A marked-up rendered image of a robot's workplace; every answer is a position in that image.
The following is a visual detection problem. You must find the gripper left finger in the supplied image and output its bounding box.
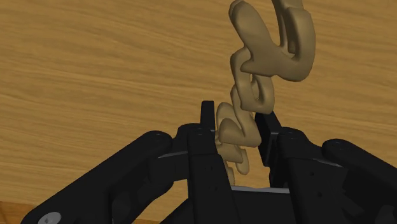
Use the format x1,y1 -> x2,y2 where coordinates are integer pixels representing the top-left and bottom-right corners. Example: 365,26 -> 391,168
20,100 -> 241,224

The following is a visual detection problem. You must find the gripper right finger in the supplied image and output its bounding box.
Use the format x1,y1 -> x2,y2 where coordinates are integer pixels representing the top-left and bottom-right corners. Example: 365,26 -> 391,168
254,110 -> 397,224

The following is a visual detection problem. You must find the tan twisted chain-shaped object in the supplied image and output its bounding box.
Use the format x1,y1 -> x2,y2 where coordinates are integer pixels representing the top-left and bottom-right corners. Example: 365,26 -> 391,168
214,0 -> 316,186

